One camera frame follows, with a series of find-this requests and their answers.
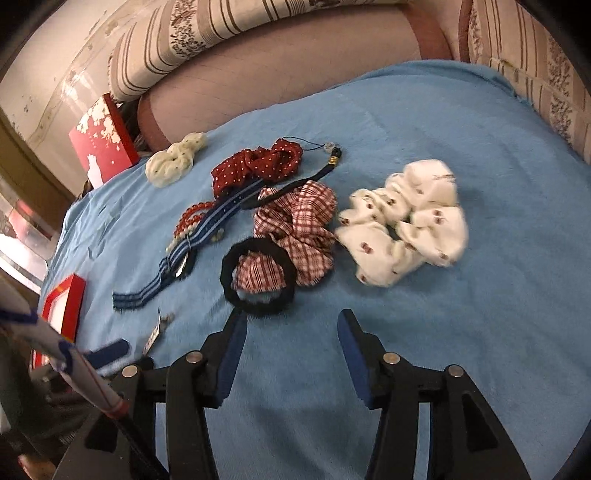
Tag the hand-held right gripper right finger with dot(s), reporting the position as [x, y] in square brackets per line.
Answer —
[354, 360]

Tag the red polka dot scrunchie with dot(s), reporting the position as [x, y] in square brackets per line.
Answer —
[244, 168]

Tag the cream scrunchie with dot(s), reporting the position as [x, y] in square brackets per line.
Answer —
[171, 161]

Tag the red tray box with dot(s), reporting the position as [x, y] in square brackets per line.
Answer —
[74, 300]

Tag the red box lid white flowers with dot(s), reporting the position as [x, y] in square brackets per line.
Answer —
[99, 138]

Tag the pink bolster cushion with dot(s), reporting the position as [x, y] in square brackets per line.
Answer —
[277, 69]

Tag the white rod with red band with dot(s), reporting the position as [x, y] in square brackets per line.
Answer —
[90, 374]

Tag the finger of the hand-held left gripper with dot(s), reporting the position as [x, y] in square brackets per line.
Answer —
[110, 353]

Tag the wooden door frame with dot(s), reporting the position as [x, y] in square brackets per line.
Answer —
[27, 152]

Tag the long striped floral cushion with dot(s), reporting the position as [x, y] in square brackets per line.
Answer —
[152, 55]

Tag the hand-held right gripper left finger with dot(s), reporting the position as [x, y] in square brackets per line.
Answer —
[233, 353]

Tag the blue blanket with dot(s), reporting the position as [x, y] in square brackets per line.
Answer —
[461, 300]

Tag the white printed scrunchie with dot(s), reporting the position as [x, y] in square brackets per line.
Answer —
[369, 230]

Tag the red plaid scrunchie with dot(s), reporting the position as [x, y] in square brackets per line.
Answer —
[300, 221]

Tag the metal hair clip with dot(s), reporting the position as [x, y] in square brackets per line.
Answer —
[154, 334]

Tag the patterned glass window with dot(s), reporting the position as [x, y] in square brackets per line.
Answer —
[23, 230]

